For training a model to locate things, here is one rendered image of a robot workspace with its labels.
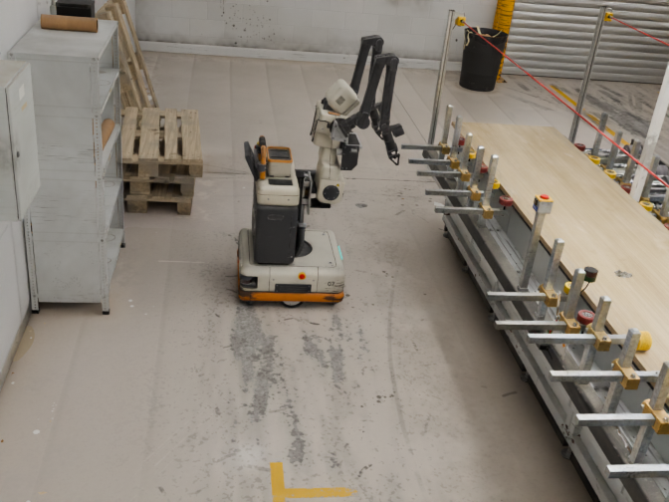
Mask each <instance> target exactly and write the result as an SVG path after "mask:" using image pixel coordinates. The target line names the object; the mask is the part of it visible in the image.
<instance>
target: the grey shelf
mask: <svg viewBox="0 0 669 502"><path fill-rule="evenodd" d="M98 23H99V28H98V32H97V33H95V32H80V31H65V30H50V29H42V28H41V19H40V20H39V21H38V22H37V23H36V24H35V25H34V26H33V27H32V28H31V29H30V30H29V31H28V32H27V33H26V34H25V35H24V36H23V37H22V38H21V39H20V40H19V42H18V43H17V44H16V45H15V46H14V47H13V48H12V49H11V50H10V51H8V52H7V55H8V60H10V61H26V63H30V67H31V78H32V90H33V102H34V114H35V126H36V138H37V150H38V160H39V172H40V184H41V185H40V187H39V189H38V191H37V193H36V195H35V197H34V199H33V201H32V203H31V205H30V207H29V208H28V210H27V212H26V214H25V216H24V228H25V239H26V249H27V259H28V270H29V280H30V290H31V300H32V314H39V312H40V307H38V298H39V302H61V303H102V304H103V315H109V314H110V311H111V310H110V303H109V296H110V295H109V291H110V285H111V280H112V273H113V271H114V269H115V265H116V261H117V257H118V253H119V249H120V248H125V243H124V232H125V231H124V211H123V179H122V147H121V115H120V83H119V73H120V70H119V51H118V21H113V20H99V19H98ZM112 51H113V68H112ZM113 86H114V102H113ZM114 109H115V124H114V129H113V131H112V133H111V136H110V138H109V140H108V142H107V144H106V146H105V148H104V150H103V143H102V123H103V121H104V120H105V119H111V120H113V121H114ZM93 119H94V135H93ZM96 123H97V124H96ZM94 140H95V158H94ZM115 142H116V159H115ZM95 161H96V165H95ZM116 166H117V177H116ZM96 182H97V187H96ZM117 198H118V215H117ZM31 222H32V231H31ZM118 224H119V228H118ZM101 299H102V300H101Z"/></svg>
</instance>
